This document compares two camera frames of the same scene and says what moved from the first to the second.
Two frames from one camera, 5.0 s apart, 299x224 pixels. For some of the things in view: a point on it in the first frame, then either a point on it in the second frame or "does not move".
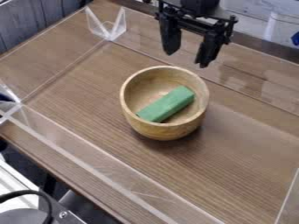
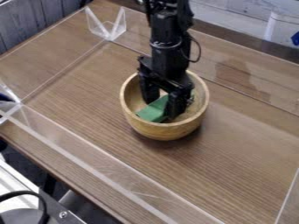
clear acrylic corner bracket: (98, 29) does not move
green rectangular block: (161, 110) does not move
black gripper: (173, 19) -> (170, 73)
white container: (281, 24) does not move
